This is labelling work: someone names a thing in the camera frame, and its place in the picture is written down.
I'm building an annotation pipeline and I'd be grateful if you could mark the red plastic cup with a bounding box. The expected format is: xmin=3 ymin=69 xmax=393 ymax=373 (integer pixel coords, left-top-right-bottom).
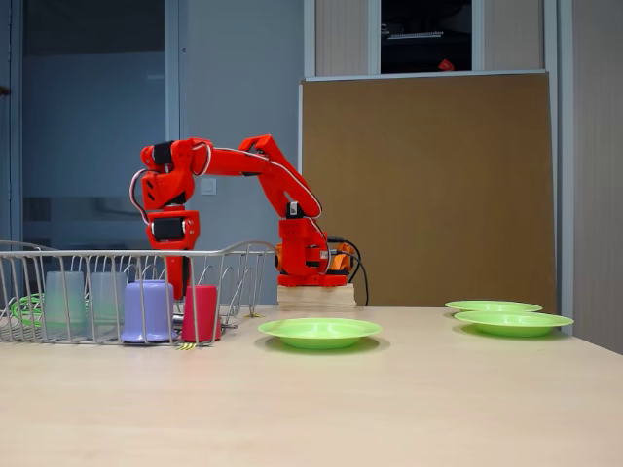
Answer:
xmin=181 ymin=285 xmax=223 ymax=342

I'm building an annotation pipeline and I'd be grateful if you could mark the green whisk steel handle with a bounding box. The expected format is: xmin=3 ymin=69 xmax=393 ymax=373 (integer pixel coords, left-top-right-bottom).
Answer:
xmin=10 ymin=292 xmax=239 ymax=331

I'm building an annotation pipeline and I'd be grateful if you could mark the purple plastic mug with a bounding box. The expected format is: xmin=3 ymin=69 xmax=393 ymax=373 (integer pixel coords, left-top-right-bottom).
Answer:
xmin=120 ymin=279 xmax=179 ymax=344

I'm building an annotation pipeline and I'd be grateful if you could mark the translucent grey plastic cup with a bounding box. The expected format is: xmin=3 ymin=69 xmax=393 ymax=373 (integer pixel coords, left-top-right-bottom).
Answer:
xmin=43 ymin=270 xmax=90 ymax=341
xmin=88 ymin=270 xmax=128 ymax=341

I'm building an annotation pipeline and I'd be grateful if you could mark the green plastic plate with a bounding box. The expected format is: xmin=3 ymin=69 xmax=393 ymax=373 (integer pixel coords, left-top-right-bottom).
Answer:
xmin=454 ymin=309 xmax=575 ymax=339
xmin=444 ymin=300 xmax=544 ymax=314
xmin=257 ymin=317 xmax=384 ymax=350

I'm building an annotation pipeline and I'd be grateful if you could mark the wooden base block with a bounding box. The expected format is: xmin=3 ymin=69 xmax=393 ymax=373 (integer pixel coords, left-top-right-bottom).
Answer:
xmin=276 ymin=284 xmax=357 ymax=313

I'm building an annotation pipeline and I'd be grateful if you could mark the orange plastic clamp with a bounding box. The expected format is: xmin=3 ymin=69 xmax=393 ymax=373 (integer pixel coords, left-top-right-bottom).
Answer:
xmin=329 ymin=241 xmax=353 ymax=271

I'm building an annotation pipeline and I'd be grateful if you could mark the glass office door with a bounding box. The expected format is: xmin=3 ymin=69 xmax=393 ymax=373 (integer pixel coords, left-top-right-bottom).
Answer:
xmin=10 ymin=0 xmax=182 ymax=254

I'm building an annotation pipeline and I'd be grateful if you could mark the brown cork board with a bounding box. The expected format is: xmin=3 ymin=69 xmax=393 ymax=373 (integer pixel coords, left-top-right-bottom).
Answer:
xmin=297 ymin=70 xmax=557 ymax=312

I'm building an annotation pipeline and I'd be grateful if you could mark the metal wire dish rack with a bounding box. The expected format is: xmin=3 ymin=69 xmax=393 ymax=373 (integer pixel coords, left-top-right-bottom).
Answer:
xmin=0 ymin=238 xmax=279 ymax=348

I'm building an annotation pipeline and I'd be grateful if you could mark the black power cable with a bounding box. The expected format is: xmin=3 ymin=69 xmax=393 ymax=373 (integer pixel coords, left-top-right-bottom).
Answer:
xmin=326 ymin=235 xmax=371 ymax=308

